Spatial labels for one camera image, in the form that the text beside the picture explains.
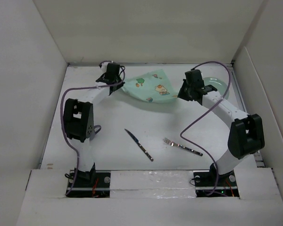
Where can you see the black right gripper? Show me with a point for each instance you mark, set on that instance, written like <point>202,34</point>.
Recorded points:
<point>181,93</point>

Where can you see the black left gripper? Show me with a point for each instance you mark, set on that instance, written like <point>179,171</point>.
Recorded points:
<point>120,85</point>

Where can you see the green floral glass plate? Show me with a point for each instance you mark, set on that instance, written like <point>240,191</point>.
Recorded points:
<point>220,85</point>

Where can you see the green cartoon placemat cloth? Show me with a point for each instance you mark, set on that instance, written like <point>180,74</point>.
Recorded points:
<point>151,87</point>

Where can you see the purple ceramic mug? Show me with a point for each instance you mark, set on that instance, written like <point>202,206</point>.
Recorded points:
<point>96,130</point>

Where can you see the steel fork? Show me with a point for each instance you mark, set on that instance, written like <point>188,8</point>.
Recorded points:
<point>172,143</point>

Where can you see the steel table knife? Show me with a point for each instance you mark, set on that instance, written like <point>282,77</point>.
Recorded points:
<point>139,145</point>

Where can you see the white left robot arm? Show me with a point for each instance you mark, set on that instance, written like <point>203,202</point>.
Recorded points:
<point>77,119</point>

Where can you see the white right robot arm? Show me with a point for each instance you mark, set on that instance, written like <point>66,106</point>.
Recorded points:
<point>246,134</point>

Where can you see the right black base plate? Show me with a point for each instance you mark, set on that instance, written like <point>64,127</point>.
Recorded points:
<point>206,186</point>

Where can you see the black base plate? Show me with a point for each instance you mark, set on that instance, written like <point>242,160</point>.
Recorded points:
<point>97,188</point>
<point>206,186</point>

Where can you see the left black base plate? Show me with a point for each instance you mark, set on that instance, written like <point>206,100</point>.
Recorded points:
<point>97,188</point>

